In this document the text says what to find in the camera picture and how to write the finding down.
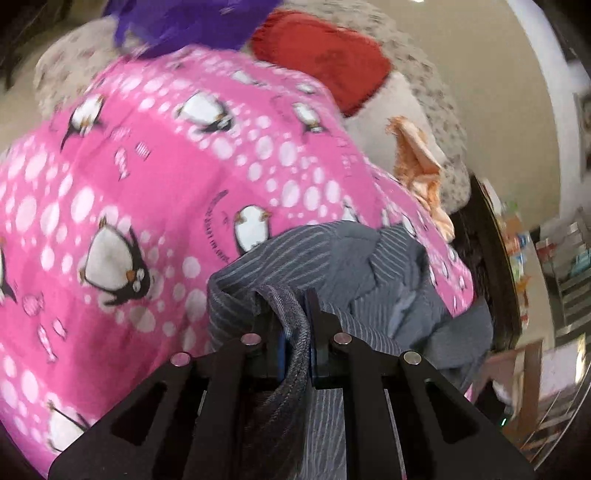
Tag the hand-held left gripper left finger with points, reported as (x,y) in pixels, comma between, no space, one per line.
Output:
(265,355)

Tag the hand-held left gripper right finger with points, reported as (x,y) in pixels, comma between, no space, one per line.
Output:
(323,364)

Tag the grey striped suit jacket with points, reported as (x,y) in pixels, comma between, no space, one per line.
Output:
(369,286)

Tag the dark wooden cabinet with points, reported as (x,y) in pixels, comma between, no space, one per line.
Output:
(489,277)

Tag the pink penguin print blanket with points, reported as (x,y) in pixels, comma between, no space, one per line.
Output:
(161,184)

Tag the wooden chair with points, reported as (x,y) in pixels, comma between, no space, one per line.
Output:
(531,369)

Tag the orange fringed scarf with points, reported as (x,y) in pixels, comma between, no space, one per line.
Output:
(418,161)

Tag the pile of small packets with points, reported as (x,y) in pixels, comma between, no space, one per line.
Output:
(517,249)

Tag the white pillow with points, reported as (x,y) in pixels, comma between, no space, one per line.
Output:
(397,120)

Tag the metal rack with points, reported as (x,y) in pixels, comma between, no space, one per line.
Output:
(570,286)

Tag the red towel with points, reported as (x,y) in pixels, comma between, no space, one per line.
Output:
(328,60)

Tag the purple tote bag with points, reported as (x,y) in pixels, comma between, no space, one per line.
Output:
(184,23)

